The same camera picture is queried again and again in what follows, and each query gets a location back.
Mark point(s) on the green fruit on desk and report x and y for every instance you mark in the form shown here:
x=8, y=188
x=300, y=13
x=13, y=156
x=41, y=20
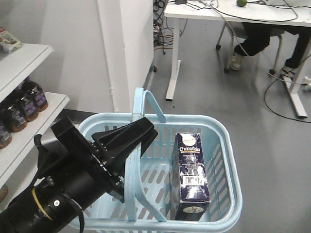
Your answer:
x=241, y=3

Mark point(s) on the white office desk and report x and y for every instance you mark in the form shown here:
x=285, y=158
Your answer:
x=227, y=10

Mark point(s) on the white supermarket shelf unit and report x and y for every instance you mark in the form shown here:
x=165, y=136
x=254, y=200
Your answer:
x=25, y=111

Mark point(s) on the dark blue cookie box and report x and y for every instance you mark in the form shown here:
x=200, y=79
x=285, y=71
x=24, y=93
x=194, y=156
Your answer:
x=189, y=193

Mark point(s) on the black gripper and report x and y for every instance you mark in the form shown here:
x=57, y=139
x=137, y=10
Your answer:
x=85, y=171

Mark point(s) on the seated person dark hair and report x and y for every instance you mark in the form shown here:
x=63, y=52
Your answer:
x=258, y=38

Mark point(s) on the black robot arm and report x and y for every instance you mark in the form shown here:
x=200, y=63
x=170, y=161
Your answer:
x=32, y=212

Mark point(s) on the light blue shopping basket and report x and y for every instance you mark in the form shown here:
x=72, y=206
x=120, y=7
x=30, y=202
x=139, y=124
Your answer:
x=147, y=207

